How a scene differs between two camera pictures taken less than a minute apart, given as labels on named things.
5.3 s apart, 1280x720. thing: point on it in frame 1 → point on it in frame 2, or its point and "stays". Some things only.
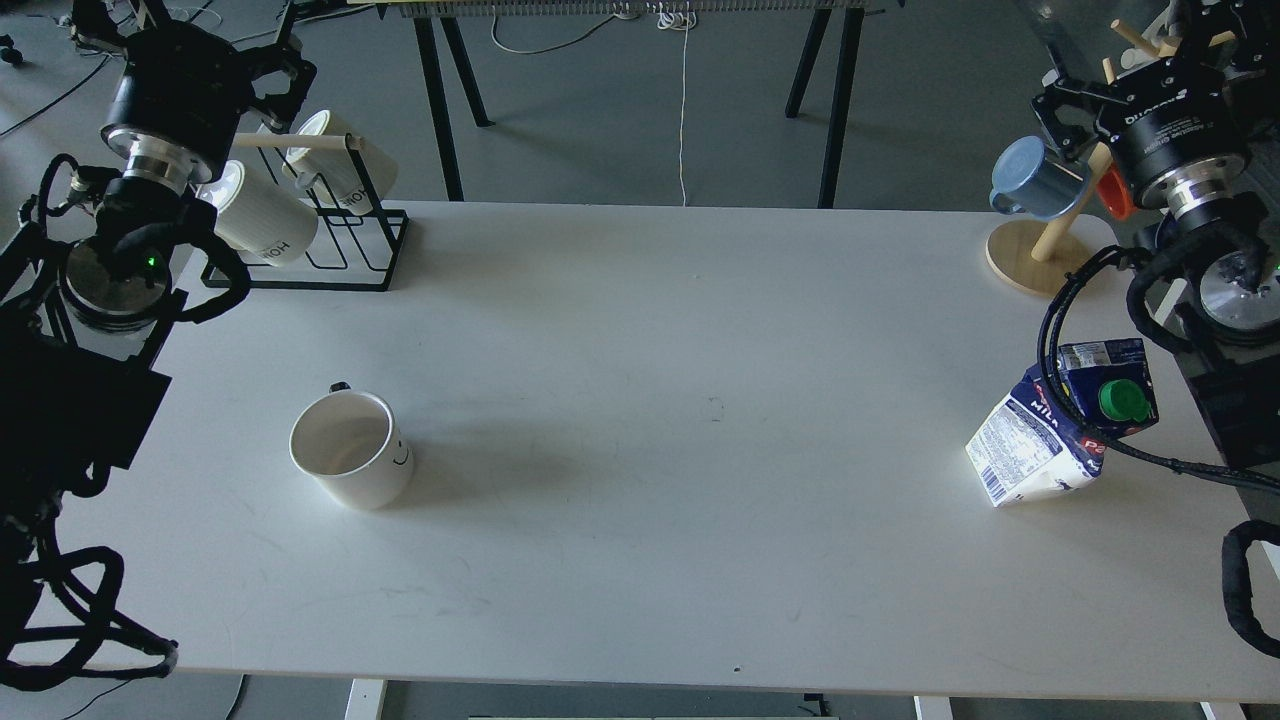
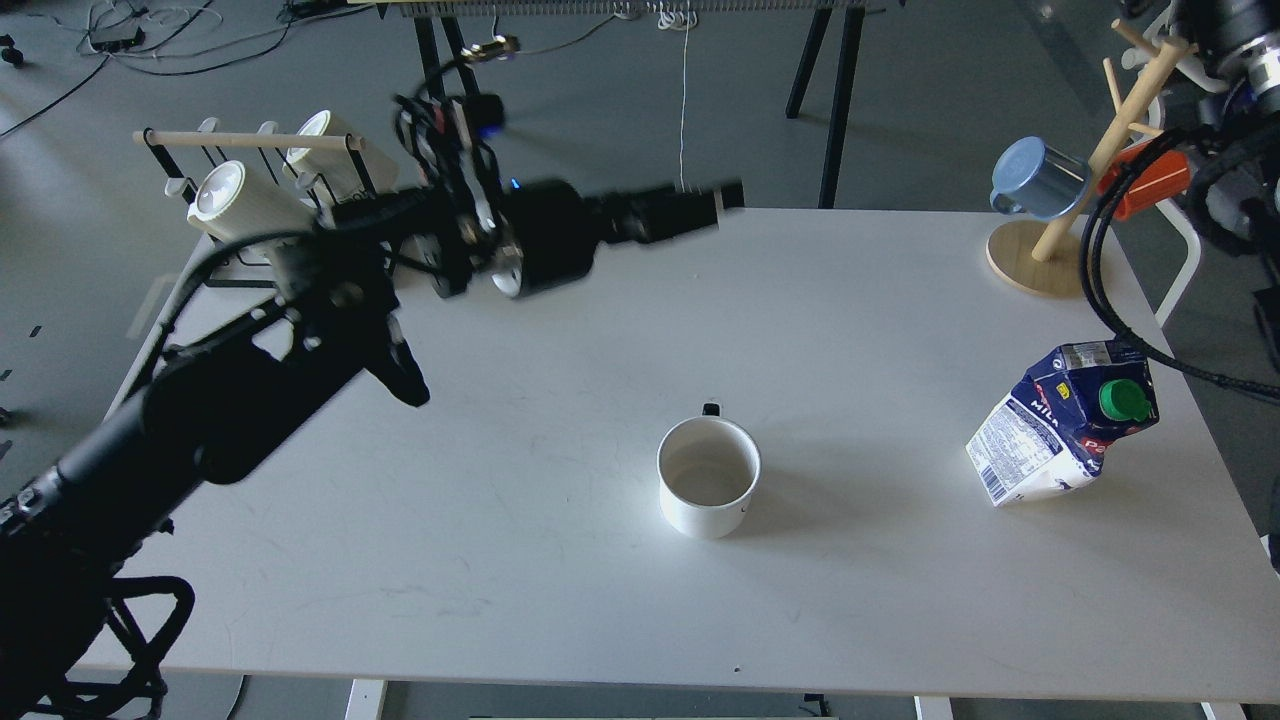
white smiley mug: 345,443 → 708,468
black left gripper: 189,89 → 548,230
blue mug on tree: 1027,178 stays
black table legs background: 443,132 stays
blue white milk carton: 1032,448 stays
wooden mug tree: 1049,256 stays
